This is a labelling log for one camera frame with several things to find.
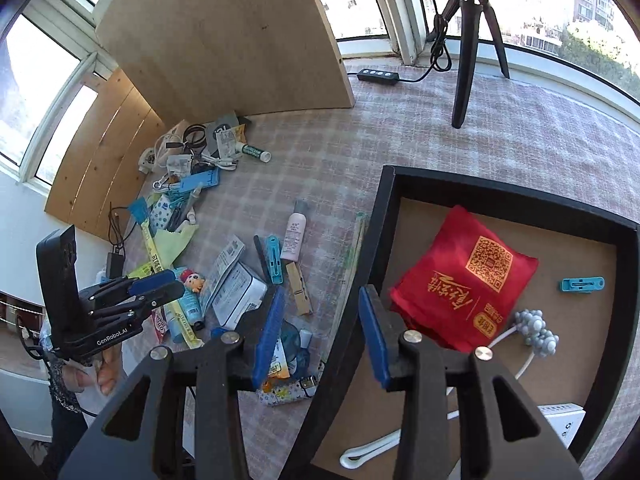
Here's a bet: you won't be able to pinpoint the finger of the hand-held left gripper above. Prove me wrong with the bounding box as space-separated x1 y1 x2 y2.
80 269 176 306
89 281 186 322

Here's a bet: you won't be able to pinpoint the green white lip balm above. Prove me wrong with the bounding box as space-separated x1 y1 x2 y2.
240 142 272 162

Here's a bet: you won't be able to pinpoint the wooden clothespin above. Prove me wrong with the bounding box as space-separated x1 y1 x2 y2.
285 261 313 316

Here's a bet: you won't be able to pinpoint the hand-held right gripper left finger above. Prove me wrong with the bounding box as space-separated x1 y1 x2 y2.
57 287 286 480

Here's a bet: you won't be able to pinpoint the black power strip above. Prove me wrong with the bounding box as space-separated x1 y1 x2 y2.
357 66 401 86

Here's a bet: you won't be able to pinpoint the blue plastic clothespin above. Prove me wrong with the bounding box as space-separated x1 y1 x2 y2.
560 276 606 293
265 235 284 285

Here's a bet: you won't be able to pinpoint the white printed sachet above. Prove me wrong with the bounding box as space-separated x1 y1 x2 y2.
216 127 248 161

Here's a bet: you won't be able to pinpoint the white tissue pack coloured dots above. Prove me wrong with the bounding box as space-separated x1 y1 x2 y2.
150 194 176 233

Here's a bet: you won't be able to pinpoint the blue plastic bag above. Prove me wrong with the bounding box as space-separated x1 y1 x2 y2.
272 320 313 376

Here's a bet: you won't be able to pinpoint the patterned tissue pack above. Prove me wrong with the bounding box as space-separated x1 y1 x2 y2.
257 372 318 406

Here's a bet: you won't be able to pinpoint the black tripod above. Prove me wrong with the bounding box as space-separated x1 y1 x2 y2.
425 0 511 129

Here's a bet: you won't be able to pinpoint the white printed leaflet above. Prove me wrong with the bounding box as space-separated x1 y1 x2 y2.
200 237 246 311

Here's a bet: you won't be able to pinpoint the light blue cream tube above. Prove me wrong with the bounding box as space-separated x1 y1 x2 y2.
164 285 207 345

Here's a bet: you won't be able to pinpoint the red white candy packet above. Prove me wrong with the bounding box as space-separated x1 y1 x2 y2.
150 307 170 343

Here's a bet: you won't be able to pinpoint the brown fibreboard panel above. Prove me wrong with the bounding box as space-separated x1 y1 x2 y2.
94 0 356 131

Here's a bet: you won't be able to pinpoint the black cable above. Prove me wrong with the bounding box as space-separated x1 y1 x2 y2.
397 10 453 83

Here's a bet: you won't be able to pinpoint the red cloth bag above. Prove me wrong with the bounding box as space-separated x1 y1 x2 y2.
390 205 540 353

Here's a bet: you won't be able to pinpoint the black power adapter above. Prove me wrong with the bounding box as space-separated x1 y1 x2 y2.
106 202 130 273

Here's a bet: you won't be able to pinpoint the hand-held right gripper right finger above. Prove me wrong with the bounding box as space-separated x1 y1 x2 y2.
358 285 583 480

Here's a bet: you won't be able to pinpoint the white usb cable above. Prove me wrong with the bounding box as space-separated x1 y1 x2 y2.
200 155 240 171

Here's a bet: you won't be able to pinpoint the pink plastic bottle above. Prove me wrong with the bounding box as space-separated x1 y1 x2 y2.
280 199 308 262

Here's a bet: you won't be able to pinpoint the blue flat case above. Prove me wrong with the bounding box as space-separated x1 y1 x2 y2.
167 167 222 198

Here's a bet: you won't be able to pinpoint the person's left hand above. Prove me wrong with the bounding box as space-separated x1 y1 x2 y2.
47 347 123 396

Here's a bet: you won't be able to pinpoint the black gel pen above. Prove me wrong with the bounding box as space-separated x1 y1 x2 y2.
253 235 273 283

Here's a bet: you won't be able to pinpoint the clear plastic tube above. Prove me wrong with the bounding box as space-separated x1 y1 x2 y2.
170 185 203 231

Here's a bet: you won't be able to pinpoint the cartoon doll with red hat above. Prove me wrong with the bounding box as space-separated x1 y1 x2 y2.
180 269 207 297

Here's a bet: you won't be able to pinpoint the pink plaid tablecloth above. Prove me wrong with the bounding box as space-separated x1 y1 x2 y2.
120 62 640 480

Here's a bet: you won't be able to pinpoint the pine wood board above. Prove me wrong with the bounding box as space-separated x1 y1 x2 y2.
44 67 166 243

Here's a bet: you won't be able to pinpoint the black hair ties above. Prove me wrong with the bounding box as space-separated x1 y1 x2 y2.
181 122 207 150

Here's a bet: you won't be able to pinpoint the pale green cloth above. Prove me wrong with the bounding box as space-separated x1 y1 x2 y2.
152 222 200 268

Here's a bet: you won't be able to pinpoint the yellow stick packet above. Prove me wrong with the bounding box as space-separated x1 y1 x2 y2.
141 224 205 350

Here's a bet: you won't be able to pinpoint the white medicine box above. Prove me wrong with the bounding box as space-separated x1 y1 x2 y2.
212 262 268 326

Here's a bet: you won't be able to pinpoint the grey bead cluster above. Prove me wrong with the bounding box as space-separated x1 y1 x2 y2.
514 310 560 358

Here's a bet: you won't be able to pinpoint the black storage tray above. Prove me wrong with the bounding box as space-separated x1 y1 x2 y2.
295 165 638 480

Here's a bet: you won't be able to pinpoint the white flat box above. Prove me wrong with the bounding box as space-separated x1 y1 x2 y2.
537 401 588 453

